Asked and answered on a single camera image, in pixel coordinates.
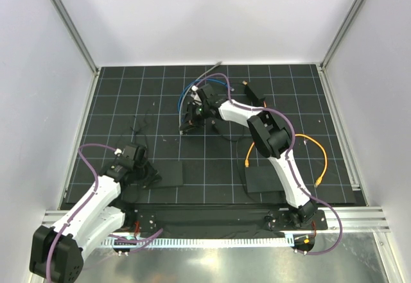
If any orange ethernet cable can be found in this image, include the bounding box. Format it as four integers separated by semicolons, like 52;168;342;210
244;100;328;188

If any white slotted cable duct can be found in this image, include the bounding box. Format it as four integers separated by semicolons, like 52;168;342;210
105;236;295;249

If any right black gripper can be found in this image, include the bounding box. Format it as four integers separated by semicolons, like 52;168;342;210
180;102;210;132

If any gray ethernet cable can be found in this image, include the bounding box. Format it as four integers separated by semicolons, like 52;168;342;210
177;60;223;136

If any black cable with plug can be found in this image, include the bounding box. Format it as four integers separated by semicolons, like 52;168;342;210
211;80;258;197

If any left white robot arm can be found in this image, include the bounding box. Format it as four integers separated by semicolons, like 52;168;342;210
29;143;153;282

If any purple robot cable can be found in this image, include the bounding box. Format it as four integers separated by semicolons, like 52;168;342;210
44;143;164;283
191;74;344;256

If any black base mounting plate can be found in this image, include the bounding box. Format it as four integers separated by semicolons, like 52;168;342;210
125;209;328;233

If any black power adapter block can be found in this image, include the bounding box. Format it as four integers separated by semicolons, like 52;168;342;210
244;83;265;106

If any black network switch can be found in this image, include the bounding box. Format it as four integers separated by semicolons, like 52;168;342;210
152;160;184;189
245;166;283;193

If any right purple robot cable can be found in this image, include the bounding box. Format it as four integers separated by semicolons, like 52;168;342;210
191;74;344;256

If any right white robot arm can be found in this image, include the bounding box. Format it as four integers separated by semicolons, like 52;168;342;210
179;84;317;229

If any thin black power cable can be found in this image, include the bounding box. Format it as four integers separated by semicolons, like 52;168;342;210
115;108;155;168

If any black grid mat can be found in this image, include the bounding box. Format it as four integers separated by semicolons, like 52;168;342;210
61;64;365;209

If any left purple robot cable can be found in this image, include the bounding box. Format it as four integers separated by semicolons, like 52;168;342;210
44;143;164;283

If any blue ethernet cable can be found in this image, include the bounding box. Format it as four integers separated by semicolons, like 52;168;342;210
177;77;235;117

